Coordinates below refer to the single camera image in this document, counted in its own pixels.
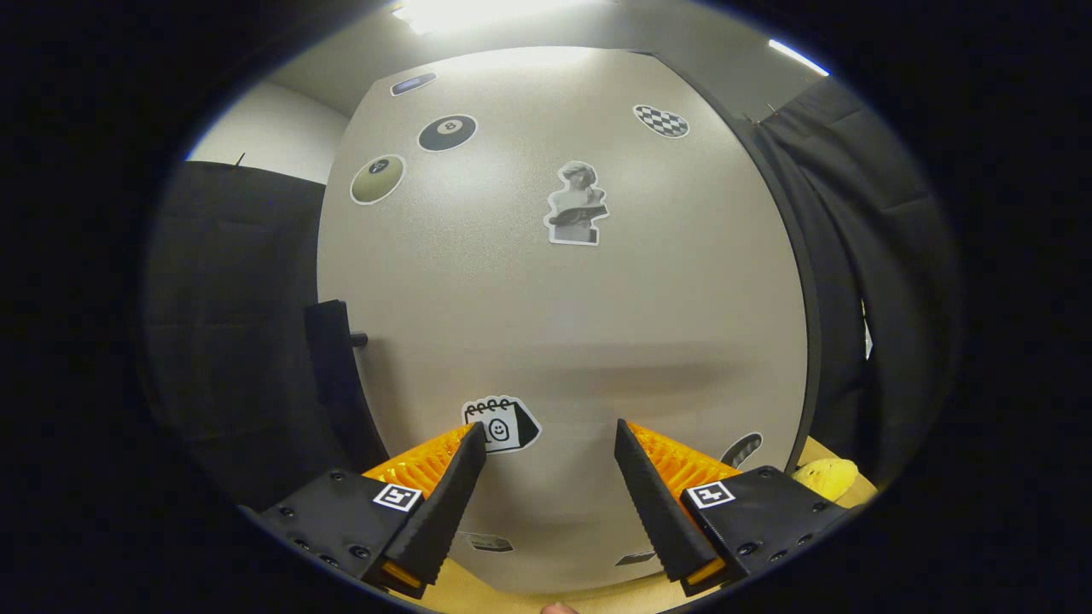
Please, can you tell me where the white cabinet door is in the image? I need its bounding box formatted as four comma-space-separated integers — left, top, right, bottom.
316, 47, 810, 595

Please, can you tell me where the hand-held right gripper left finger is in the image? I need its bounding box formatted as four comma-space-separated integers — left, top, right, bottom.
256, 422, 488, 600

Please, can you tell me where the black door handle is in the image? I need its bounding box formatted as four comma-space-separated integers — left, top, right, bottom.
305, 299, 391, 475

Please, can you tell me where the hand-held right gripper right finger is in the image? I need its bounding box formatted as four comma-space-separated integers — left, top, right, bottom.
614, 418, 854, 598

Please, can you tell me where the ceiling light panel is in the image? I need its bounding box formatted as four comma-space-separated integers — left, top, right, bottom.
768, 38, 830, 78
391, 0, 598, 37

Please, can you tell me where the black backdrop cloth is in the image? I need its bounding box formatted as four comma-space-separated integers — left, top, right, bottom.
141, 77, 963, 513

